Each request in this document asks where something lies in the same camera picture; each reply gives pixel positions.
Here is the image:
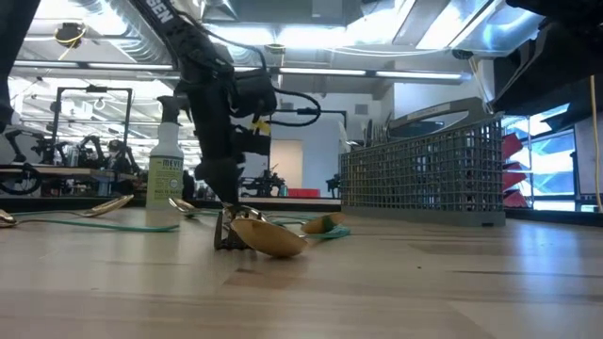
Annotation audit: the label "black metal fork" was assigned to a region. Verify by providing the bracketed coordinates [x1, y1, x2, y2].
[214, 214, 251, 251]

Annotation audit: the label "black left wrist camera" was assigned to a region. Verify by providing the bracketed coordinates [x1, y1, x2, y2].
[230, 69, 279, 119]

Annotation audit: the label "long ceiling light strip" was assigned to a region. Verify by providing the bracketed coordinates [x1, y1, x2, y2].
[11, 59, 472, 82]

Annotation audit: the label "yellow label spray cleaner bottle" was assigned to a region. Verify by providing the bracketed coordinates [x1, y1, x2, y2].
[144, 95, 186, 216]

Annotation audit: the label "silver ceiling duct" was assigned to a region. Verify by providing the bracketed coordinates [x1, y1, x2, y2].
[70, 0, 189, 95]

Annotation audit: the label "blue lit glass partition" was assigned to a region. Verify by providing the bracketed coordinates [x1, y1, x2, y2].
[498, 103, 579, 213]

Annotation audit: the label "yellow hanging cable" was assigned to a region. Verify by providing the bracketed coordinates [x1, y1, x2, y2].
[589, 74, 603, 214]

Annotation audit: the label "grey mesh cutlery basket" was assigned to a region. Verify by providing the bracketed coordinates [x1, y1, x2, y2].
[338, 96, 506, 228]

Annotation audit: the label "background robot arms group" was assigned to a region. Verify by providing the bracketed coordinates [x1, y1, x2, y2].
[4, 129, 142, 173]

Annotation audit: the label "yellow ceiling cord reel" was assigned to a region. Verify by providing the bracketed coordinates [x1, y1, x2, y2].
[53, 22, 89, 50]

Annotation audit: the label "red box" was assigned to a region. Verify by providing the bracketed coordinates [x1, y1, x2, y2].
[286, 187, 321, 199]

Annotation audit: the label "background wooden table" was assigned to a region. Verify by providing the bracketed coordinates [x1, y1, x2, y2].
[0, 162, 142, 197]

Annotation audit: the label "red plastic bins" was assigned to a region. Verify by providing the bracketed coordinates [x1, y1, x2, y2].
[497, 131, 530, 209]

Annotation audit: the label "beige door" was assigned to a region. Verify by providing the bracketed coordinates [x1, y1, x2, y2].
[269, 139, 304, 198]

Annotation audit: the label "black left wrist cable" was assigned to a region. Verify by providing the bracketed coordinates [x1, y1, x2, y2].
[206, 27, 323, 128]

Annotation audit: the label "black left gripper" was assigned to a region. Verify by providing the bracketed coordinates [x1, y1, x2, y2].
[180, 73, 273, 207]

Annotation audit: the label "black background camera frame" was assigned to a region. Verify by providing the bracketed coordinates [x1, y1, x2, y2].
[50, 86, 134, 166]
[270, 106, 349, 199]

